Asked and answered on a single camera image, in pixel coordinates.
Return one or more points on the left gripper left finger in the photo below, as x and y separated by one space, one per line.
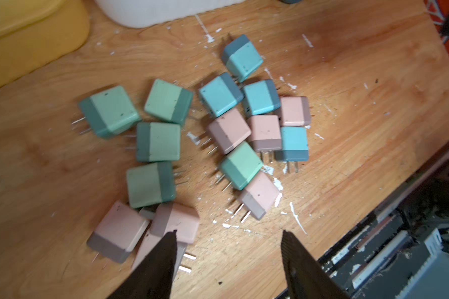
153 278

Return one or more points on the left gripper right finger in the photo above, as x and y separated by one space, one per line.
304 276

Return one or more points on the pink plug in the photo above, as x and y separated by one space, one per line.
258 197
265 135
227 131
150 241
118 233
169 217
294 112

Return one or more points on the white storage box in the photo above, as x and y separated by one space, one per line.
145 13

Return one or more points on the yellow storage box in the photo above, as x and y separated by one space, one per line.
35 33

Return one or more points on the green plug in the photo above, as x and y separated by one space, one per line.
151 184
240 166
109 112
168 102
156 142

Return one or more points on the blue plug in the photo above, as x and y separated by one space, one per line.
260 98
241 58
295 148
220 95

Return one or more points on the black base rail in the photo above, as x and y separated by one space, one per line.
400 251

